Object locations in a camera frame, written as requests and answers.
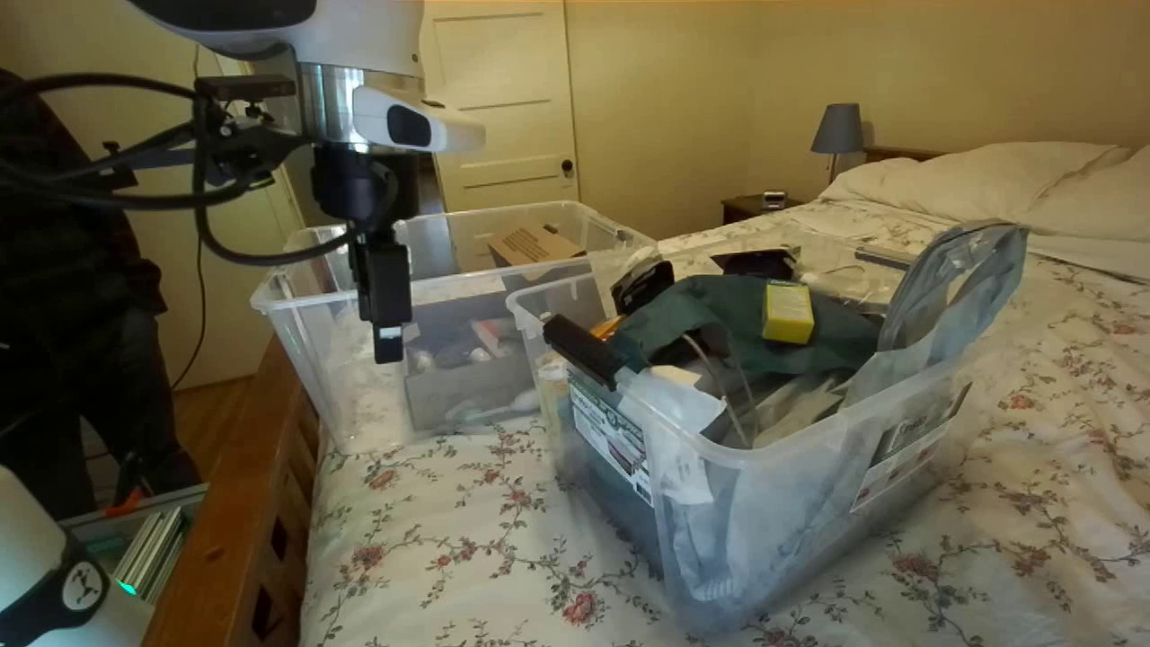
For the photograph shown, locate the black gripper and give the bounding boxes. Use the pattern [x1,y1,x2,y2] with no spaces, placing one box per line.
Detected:
[312,143,411,362]

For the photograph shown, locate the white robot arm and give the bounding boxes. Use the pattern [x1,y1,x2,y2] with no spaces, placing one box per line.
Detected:
[130,0,420,362]

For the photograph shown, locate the clear plastic bin left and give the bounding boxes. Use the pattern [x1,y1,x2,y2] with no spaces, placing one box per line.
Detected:
[252,200,650,433]

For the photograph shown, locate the clear plastic bin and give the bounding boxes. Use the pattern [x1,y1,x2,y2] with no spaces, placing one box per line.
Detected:
[510,269,975,632]
[252,200,650,433]

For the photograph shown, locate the brown cardboard box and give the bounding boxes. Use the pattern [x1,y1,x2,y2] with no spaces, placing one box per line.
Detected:
[488,227,582,264]

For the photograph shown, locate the white panel door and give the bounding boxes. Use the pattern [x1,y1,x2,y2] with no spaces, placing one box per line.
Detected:
[420,0,579,209]

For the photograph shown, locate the black cylindrical tube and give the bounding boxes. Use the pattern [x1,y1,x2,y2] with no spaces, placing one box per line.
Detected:
[541,315,626,383]

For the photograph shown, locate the black round device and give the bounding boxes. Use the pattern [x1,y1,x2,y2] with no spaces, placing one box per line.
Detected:
[611,258,675,315]

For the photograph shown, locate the wooden bed footboard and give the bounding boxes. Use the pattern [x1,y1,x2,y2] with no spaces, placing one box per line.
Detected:
[145,341,320,647]

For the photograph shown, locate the dark wooden nightstand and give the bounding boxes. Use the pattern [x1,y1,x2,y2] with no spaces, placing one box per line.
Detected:
[723,189,801,223]

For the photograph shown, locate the dark green cloth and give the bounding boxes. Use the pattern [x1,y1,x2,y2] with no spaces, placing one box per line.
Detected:
[607,278,881,379]

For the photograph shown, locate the clear plastic bin right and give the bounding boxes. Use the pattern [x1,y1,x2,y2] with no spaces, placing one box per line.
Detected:
[510,269,975,632]

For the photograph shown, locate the yellow sponge block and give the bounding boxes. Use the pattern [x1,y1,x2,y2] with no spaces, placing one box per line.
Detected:
[763,281,814,344]

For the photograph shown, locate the grey bedside lamp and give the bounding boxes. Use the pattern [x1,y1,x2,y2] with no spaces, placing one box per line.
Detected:
[812,103,862,177]

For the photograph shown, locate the clear zip pouch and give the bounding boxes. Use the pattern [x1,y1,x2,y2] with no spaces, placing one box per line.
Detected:
[844,223,1029,401]

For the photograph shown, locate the white pillow near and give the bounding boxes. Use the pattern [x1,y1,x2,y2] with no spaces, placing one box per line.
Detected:
[821,141,1125,220]

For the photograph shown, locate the white pillow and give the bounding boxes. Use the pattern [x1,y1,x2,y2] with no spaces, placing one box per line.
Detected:
[821,141,1125,220]
[1031,143,1150,285]

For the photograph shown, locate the white pillow far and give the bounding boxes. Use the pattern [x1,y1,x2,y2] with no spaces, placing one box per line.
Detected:
[1031,143,1150,285]

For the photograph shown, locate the floral bedspread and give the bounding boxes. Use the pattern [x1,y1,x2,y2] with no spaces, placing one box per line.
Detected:
[297,239,1150,647]

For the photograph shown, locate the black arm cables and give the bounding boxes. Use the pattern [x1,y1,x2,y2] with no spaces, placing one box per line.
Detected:
[0,67,363,274]

